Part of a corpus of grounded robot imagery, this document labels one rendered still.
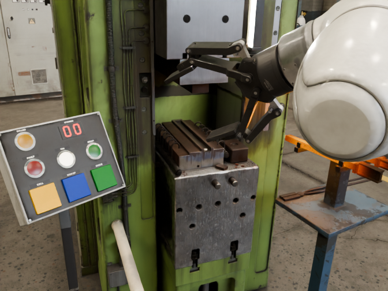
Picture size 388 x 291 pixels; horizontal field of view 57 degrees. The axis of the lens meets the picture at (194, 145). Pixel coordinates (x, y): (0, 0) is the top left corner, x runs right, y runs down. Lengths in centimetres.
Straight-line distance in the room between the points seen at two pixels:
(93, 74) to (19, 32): 506
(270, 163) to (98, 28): 103
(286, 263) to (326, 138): 223
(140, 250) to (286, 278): 101
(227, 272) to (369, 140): 154
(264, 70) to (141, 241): 136
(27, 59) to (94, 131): 529
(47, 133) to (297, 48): 88
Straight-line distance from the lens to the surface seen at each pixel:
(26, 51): 649
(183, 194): 147
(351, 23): 38
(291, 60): 52
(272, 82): 54
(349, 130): 31
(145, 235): 177
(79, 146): 124
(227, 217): 162
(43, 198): 116
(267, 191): 194
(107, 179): 124
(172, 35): 134
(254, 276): 222
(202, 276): 176
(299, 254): 264
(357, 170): 140
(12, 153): 117
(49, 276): 248
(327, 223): 154
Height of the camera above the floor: 155
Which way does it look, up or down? 21 degrees down
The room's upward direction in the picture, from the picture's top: 1 degrees clockwise
